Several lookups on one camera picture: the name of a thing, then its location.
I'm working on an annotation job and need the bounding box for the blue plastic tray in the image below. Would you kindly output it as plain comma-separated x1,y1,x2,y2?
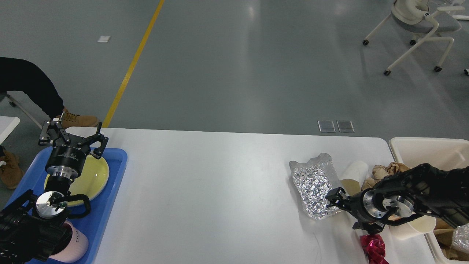
2,147,128,264

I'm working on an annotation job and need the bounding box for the tan work boot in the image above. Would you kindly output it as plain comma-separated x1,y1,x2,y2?
0,146,24,190
57,108,99,129

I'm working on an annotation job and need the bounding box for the person in black clothes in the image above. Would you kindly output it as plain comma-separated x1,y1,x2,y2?
0,57,65,118

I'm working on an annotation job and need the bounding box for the white paper cup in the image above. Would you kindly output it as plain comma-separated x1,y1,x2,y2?
339,161,369,197
389,216,436,240

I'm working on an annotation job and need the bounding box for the beige plastic bin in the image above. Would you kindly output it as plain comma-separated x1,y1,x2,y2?
388,137,469,264

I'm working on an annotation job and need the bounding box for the pink ribbed mug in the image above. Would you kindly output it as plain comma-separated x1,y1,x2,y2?
50,220,89,263

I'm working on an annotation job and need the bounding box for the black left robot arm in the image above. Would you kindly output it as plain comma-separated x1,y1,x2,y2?
0,118,108,264

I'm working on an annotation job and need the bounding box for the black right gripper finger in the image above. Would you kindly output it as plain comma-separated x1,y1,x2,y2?
325,187,351,213
353,220,385,235

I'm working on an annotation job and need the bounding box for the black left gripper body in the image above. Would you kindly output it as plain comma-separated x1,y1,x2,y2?
45,145,90,179

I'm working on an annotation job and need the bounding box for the red snack wrapper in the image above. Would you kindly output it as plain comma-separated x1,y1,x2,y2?
359,234,389,264

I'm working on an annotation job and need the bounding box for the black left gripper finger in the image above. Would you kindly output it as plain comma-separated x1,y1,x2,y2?
38,118,72,147
77,122,109,160

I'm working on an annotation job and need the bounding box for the white paper scrap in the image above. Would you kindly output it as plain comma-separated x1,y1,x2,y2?
97,36,111,43

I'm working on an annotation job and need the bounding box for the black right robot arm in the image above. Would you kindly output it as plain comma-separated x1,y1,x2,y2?
325,164,469,234

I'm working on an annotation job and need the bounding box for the metal floor plate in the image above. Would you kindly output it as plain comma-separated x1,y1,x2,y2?
336,120,355,133
318,120,336,133

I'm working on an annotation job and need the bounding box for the crumpled brown paper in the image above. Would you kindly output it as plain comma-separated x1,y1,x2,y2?
361,162,410,190

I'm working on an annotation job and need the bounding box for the right metal floor plate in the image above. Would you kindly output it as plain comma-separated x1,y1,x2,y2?
336,120,355,133

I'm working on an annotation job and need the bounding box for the left metal floor plate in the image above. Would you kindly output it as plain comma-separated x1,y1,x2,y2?
318,120,336,133

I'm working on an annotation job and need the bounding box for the wrapped package in bin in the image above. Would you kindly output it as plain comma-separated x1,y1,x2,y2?
433,219,469,262

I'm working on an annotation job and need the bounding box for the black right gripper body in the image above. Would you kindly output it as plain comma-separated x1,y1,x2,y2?
347,189,385,226

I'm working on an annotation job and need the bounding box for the yellow plastic plate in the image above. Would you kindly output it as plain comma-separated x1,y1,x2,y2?
37,155,109,209

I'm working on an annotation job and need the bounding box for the white office chair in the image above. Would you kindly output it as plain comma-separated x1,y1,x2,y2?
362,0,468,76

